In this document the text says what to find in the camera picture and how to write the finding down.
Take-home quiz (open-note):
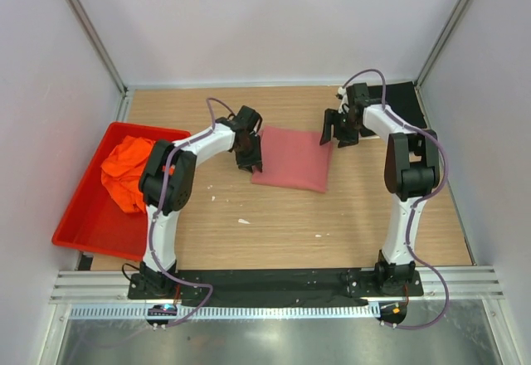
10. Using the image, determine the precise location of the pink polo t shirt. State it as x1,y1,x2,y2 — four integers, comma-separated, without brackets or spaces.
251,126,333,193

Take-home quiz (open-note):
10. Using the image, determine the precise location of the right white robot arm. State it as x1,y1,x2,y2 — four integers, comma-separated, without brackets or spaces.
320,83,441,295

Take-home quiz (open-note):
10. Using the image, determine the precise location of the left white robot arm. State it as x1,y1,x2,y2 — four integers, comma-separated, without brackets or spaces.
128,105,262,299

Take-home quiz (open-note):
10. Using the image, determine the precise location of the folded black t shirt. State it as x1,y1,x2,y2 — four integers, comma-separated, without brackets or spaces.
386,81,427,128

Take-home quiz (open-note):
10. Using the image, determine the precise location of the orange t shirt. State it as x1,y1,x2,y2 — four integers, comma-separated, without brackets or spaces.
100,135,154,214

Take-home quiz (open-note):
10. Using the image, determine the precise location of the red plastic bin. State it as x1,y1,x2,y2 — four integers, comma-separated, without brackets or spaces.
52,122,190,261

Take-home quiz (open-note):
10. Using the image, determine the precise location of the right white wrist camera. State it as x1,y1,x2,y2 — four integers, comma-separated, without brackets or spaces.
336,86,349,114

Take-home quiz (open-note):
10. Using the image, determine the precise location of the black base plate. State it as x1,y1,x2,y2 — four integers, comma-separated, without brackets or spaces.
129,268,423,300

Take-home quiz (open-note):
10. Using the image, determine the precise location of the white slotted cable duct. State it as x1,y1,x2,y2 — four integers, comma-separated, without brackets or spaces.
70,303,380,320

